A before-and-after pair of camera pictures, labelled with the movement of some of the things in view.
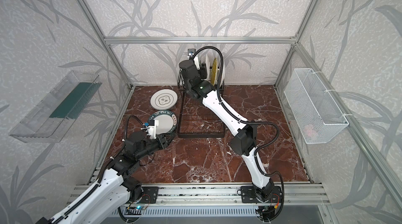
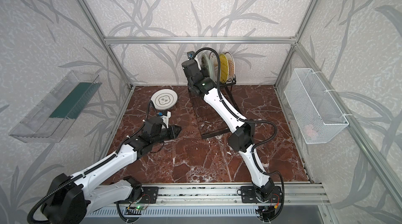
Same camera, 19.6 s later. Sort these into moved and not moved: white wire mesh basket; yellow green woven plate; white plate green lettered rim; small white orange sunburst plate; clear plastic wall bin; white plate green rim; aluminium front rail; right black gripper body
Moved: white plate green lettered rim; yellow green woven plate; small white orange sunburst plate
Not moved: white plate green rim; right black gripper body; white wire mesh basket; aluminium front rail; clear plastic wall bin
